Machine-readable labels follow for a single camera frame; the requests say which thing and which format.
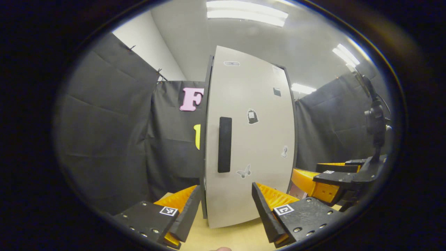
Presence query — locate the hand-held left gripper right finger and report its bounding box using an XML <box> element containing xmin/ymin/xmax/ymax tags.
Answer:
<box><xmin>252</xmin><ymin>181</ymin><xmax>345</xmax><ymax>249</ymax></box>

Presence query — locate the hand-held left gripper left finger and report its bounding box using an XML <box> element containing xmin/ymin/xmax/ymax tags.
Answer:
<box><xmin>113</xmin><ymin>185</ymin><xmax>202</xmax><ymax>250</ymax></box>

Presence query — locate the dark grey cabinet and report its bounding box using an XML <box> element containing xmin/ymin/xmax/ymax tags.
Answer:
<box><xmin>199</xmin><ymin>54</ymin><xmax>299</xmax><ymax>220</ymax></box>

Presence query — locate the grey cabinet door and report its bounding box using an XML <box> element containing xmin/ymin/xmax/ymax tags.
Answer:
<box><xmin>205</xmin><ymin>45</ymin><xmax>297</xmax><ymax>229</ymax></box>

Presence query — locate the black cabinet door handle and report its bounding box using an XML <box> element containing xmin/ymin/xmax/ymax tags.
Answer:
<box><xmin>218</xmin><ymin>117</ymin><xmax>232</xmax><ymax>173</ymax></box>

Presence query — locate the ceiling light panel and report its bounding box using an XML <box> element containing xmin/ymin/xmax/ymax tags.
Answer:
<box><xmin>333</xmin><ymin>44</ymin><xmax>360</xmax><ymax>67</ymax></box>
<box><xmin>292</xmin><ymin>83</ymin><xmax>317</xmax><ymax>94</ymax></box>
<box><xmin>206</xmin><ymin>0</ymin><xmax>289</xmax><ymax>28</ymax></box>

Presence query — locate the black backdrop cloth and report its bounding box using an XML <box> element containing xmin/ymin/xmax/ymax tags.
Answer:
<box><xmin>54</xmin><ymin>32</ymin><xmax>394</xmax><ymax>215</ymax></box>

